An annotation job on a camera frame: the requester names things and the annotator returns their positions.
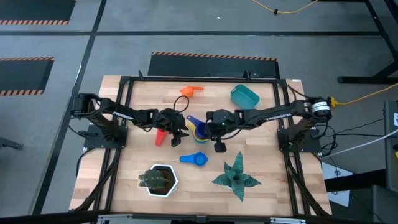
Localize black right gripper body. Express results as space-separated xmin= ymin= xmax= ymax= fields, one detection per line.
xmin=205 ymin=108 xmax=239 ymax=138

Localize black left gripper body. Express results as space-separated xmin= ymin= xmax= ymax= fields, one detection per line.
xmin=155 ymin=108 xmax=189 ymax=133

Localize yellow measuring cup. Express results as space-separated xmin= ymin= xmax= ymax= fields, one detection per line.
xmin=185 ymin=120 xmax=206 ymax=142

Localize red measuring cup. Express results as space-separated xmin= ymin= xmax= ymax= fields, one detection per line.
xmin=155 ymin=129 xmax=169 ymax=147

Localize small blue measuring cup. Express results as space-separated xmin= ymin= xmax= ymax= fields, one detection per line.
xmin=179 ymin=151 xmax=209 ymax=167

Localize orange measuring cup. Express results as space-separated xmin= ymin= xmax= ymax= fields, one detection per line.
xmin=179 ymin=85 xmax=205 ymax=98

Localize teal plastic basket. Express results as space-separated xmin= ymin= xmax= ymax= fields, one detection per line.
xmin=230 ymin=84 xmax=261 ymax=110

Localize striped green leafy plant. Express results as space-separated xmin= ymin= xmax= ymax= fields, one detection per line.
xmin=211 ymin=151 xmax=262 ymax=203

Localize white hexagonal plant pot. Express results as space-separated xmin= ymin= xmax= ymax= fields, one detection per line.
xmin=146 ymin=164 xmax=179 ymax=198

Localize green cactus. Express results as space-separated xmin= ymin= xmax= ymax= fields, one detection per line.
xmin=138 ymin=169 xmax=170 ymax=192

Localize black floor mat striped edge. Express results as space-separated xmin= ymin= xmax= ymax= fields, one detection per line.
xmin=147 ymin=51 xmax=280 ymax=79
xmin=0 ymin=57 xmax=55 ymax=97
xmin=0 ymin=0 xmax=76 ymax=26

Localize black cable loop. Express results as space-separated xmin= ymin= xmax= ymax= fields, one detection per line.
xmin=172 ymin=95 xmax=191 ymax=114

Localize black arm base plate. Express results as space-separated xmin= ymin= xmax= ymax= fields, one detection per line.
xmin=83 ymin=124 xmax=129 ymax=150
xmin=277 ymin=128 xmax=322 ymax=154

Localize yellow cable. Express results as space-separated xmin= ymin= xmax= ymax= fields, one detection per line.
xmin=328 ymin=82 xmax=398 ymax=107
xmin=251 ymin=0 xmax=318 ymax=16

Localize white cable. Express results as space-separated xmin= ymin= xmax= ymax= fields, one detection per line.
xmin=323 ymin=128 xmax=398 ymax=159

